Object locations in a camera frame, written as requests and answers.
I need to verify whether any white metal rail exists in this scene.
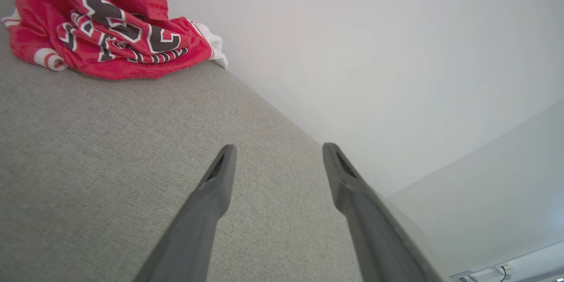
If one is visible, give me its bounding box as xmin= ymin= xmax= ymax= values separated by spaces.
xmin=449 ymin=241 xmax=564 ymax=282

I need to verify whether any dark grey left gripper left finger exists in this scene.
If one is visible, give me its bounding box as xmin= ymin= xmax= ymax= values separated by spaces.
xmin=134 ymin=144 xmax=237 ymax=282

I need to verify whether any red basketball jersey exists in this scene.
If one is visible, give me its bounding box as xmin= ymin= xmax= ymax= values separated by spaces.
xmin=1 ymin=0 xmax=229 ymax=81

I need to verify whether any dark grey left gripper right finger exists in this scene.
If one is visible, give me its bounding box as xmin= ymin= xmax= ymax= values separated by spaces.
xmin=323 ymin=142 xmax=445 ymax=282

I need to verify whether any grey fabric sofa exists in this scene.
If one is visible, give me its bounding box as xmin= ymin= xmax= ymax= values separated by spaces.
xmin=0 ymin=0 xmax=446 ymax=282

